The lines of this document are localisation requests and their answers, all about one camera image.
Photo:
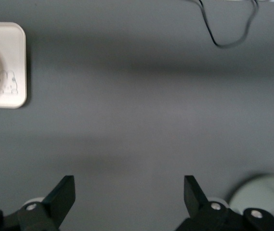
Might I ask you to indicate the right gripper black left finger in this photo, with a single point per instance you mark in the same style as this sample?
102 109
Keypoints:
55 207

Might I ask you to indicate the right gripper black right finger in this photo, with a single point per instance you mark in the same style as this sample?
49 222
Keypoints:
199 211

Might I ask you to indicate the steel cooking pot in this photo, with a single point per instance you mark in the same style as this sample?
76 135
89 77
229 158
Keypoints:
250 192

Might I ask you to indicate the beige tray with rabbit print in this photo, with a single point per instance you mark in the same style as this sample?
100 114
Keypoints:
9 48

